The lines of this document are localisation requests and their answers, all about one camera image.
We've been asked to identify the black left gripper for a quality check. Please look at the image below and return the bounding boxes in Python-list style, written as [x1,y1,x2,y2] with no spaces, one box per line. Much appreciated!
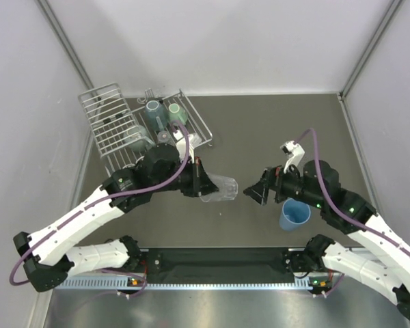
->
[151,156,219,197]

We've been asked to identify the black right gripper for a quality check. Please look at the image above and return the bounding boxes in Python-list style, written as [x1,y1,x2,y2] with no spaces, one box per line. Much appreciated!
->
[243,159,325,209]

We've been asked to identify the clear glass tumbler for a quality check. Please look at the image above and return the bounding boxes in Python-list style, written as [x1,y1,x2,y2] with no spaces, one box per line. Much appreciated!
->
[200,174,238,202]

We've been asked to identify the clear wine glass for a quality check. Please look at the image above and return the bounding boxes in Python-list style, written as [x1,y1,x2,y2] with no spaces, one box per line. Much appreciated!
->
[157,131,176,146]

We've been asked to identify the green teal mug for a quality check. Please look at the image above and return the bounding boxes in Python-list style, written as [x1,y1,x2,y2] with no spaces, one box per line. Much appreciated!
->
[168,103,188,126]

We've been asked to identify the blue-grey ceramic mug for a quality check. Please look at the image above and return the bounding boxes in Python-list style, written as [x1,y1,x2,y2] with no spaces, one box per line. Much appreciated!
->
[145,100,168,132]

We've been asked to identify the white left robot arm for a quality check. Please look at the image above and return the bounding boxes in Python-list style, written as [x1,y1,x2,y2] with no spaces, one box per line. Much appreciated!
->
[13,143,219,292]

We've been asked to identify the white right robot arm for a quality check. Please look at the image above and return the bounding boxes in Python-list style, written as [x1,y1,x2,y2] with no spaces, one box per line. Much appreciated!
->
[243,160,410,321]

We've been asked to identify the blue plastic cup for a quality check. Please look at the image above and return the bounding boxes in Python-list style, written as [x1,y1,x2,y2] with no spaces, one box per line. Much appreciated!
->
[279,199,311,232]

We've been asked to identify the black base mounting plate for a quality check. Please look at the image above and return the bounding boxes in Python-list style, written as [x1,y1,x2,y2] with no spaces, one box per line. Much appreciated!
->
[101,246,342,284]

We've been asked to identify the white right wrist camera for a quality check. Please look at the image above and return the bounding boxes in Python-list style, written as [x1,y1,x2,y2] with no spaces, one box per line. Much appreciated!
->
[280,140,305,173]

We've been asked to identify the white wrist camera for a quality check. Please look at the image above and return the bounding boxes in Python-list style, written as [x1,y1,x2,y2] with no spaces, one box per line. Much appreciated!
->
[174,131,202,161]
[280,140,305,173]

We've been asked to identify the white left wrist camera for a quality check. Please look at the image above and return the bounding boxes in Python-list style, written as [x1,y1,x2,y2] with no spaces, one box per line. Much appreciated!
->
[174,131,202,161]

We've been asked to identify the metal wire dish rack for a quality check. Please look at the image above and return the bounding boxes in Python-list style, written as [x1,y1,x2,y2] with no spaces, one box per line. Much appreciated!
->
[78,83,213,175]

